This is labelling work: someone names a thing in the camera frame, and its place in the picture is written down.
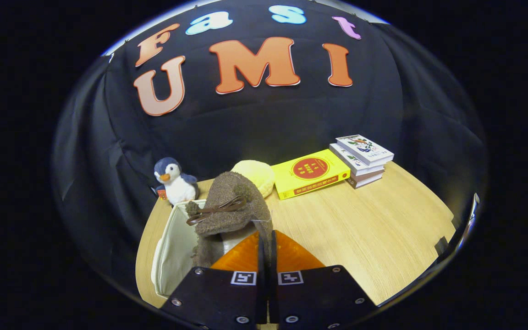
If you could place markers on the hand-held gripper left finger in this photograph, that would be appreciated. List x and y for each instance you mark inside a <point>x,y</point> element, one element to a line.
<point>213,298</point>

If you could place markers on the white book with green print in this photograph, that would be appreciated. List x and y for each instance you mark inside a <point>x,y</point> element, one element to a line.
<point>349,160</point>

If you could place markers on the yellow book with red circle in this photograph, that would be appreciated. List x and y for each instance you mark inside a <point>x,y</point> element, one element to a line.
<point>310,176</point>

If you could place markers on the brown shoe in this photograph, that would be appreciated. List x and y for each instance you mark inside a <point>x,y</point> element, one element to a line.
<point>232,197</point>

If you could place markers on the yellow round plush cushion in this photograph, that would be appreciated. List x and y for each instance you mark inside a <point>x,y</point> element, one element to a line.
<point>259,176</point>

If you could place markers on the beige fabric storage box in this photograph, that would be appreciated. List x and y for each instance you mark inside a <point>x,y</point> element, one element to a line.
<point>177,247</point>

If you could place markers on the penguin plush toy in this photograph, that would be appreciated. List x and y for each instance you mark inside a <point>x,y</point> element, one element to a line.
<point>178,185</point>

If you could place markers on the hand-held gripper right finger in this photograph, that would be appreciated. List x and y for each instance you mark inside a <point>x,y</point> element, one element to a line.
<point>319,293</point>

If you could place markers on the white book with floral cover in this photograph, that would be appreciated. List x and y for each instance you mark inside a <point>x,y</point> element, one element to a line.
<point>367,149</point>

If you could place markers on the black backdrop cloth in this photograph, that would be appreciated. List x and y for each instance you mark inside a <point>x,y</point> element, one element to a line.
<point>268,123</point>

